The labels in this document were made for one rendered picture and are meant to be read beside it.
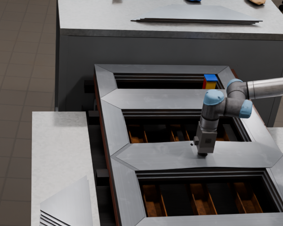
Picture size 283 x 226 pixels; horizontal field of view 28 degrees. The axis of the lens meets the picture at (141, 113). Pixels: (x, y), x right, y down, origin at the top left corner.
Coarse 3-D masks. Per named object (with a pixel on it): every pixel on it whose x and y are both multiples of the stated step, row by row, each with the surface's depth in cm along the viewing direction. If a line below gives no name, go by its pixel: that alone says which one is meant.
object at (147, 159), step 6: (138, 144) 242; (144, 144) 242; (150, 144) 243; (138, 150) 239; (144, 150) 239; (150, 150) 239; (138, 156) 235; (144, 156) 235; (150, 156) 236; (144, 162) 232; (150, 162) 233; (156, 162) 233; (144, 168) 229; (150, 168) 229; (156, 168) 230
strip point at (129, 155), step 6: (132, 144) 242; (126, 150) 238; (132, 150) 238; (120, 156) 234; (126, 156) 234; (132, 156) 235; (126, 162) 231; (132, 162) 231; (138, 162) 232; (138, 168) 229
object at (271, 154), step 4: (260, 144) 251; (264, 144) 251; (264, 148) 249; (268, 148) 249; (272, 148) 249; (264, 152) 246; (268, 152) 247; (272, 152) 247; (276, 152) 247; (268, 156) 244; (272, 156) 244; (276, 156) 245; (268, 160) 242; (272, 160) 242; (276, 160) 243; (272, 164) 240
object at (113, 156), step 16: (96, 80) 286; (128, 80) 293; (144, 80) 295; (160, 80) 296; (176, 80) 298; (192, 80) 299; (128, 112) 265; (144, 112) 266; (160, 112) 268; (176, 112) 269; (192, 112) 270; (240, 128) 265; (128, 144) 241; (112, 176) 226; (144, 176) 229; (160, 176) 230; (176, 176) 232; (192, 176) 233; (208, 176) 234; (224, 176) 235; (240, 176) 236; (256, 176) 238; (272, 176) 233; (272, 192) 229; (144, 208) 214
